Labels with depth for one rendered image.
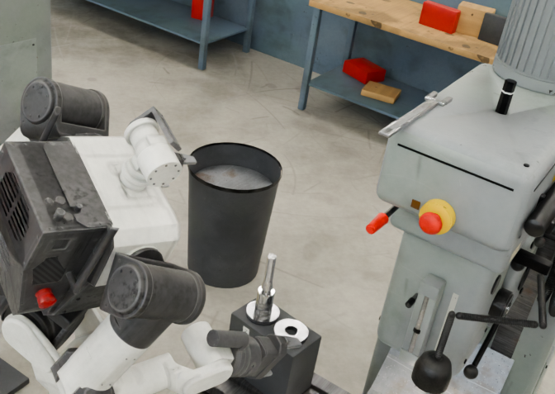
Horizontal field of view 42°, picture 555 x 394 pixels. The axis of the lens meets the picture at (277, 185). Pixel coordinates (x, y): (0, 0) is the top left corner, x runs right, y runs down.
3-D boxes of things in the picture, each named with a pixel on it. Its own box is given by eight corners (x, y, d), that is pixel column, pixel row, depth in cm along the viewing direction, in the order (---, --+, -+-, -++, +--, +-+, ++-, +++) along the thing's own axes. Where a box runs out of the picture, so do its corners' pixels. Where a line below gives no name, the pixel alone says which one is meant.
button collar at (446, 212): (446, 240, 125) (455, 211, 122) (415, 226, 128) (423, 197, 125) (450, 235, 127) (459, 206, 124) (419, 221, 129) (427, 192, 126)
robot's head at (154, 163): (135, 196, 127) (157, 162, 122) (113, 153, 132) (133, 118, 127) (166, 194, 132) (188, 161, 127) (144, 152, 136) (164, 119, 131)
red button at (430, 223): (435, 240, 123) (442, 220, 121) (414, 230, 125) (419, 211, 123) (443, 232, 125) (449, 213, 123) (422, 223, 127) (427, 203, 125)
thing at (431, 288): (415, 367, 154) (439, 290, 143) (397, 358, 155) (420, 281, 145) (422, 358, 157) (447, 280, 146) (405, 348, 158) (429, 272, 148)
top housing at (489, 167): (506, 260, 123) (537, 177, 114) (368, 200, 134) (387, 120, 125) (575, 164, 158) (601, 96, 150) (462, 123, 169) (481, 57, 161)
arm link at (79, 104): (22, 150, 139) (68, 107, 134) (6, 113, 142) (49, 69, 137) (68, 157, 150) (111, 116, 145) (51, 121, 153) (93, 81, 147)
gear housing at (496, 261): (502, 279, 135) (519, 234, 130) (385, 225, 145) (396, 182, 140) (551, 209, 160) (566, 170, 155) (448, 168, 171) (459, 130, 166)
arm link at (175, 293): (108, 347, 119) (159, 292, 115) (90, 304, 124) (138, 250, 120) (159, 350, 128) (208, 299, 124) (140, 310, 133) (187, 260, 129)
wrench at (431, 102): (393, 140, 119) (395, 136, 119) (372, 132, 121) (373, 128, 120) (452, 101, 137) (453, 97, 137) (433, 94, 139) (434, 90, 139)
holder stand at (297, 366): (282, 409, 193) (293, 353, 183) (223, 363, 204) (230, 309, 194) (310, 386, 202) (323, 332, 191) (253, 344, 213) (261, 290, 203)
